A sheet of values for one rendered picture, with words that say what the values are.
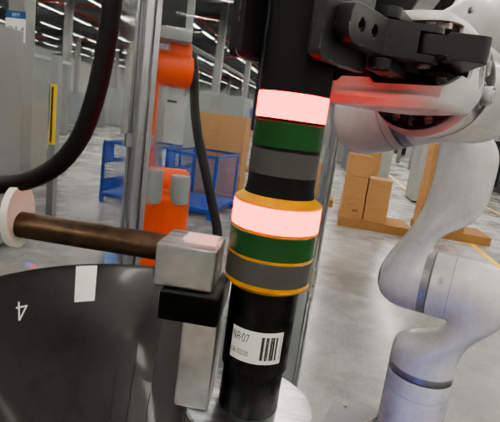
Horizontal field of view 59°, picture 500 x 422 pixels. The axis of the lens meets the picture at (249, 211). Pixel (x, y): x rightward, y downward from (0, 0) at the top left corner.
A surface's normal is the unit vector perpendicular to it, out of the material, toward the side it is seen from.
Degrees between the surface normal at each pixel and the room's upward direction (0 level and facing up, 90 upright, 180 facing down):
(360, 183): 90
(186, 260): 90
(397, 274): 86
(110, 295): 45
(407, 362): 86
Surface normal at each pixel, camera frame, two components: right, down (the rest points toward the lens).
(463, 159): -0.54, 0.10
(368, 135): -0.46, 0.66
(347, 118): -0.71, 0.18
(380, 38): 0.75, 0.23
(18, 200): 0.99, 0.15
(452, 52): -0.15, 0.19
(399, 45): 0.07, 0.22
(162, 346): 0.18, -0.56
